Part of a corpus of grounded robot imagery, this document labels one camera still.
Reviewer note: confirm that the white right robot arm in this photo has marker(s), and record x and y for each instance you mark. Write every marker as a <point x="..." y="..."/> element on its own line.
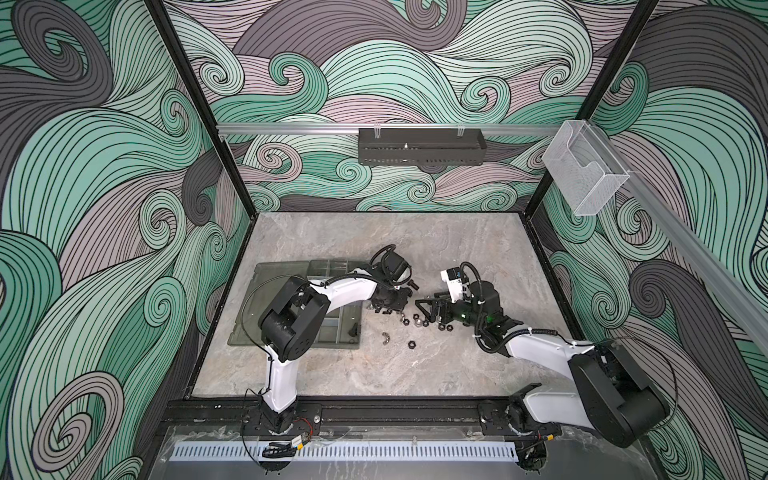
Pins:
<point x="608" y="394"/>

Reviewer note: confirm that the black corner frame post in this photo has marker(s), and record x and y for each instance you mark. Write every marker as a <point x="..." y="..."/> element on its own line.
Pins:
<point x="174" y="47"/>
<point x="616" y="59"/>

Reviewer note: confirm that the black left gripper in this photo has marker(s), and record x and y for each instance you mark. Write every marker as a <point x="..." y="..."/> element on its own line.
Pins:
<point x="401" y="302"/>

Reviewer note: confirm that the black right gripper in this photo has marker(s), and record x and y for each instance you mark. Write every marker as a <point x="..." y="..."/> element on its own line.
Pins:
<point x="434" y="302"/>

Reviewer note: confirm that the aluminium wall rail back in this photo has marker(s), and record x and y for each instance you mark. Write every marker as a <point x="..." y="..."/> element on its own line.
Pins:
<point x="307" y="128"/>

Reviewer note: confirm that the aluminium wall rail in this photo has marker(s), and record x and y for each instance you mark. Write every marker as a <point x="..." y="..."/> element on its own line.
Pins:
<point x="307" y="128"/>
<point x="665" y="195"/>

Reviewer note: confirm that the white slotted cable duct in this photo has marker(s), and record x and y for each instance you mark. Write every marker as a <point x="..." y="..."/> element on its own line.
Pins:
<point x="455" y="451"/>

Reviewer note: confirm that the clear plastic wall bin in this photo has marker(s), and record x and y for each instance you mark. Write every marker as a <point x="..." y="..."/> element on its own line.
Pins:
<point x="585" y="166"/>

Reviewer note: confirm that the aluminium wall rail right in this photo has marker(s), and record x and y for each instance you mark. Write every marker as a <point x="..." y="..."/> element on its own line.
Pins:
<point x="665" y="195"/>

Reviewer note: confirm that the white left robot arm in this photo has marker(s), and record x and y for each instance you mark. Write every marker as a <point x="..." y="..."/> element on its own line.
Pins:
<point x="292" y="320"/>

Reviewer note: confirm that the black corner frame post right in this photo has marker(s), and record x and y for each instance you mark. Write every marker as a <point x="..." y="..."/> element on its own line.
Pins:
<point x="616" y="59"/>

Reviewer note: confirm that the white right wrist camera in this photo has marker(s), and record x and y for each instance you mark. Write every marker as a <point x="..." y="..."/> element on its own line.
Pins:
<point x="457" y="283"/>

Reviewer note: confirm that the black corner frame post left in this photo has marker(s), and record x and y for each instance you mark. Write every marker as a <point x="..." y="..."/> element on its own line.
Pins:
<point x="174" y="47"/>

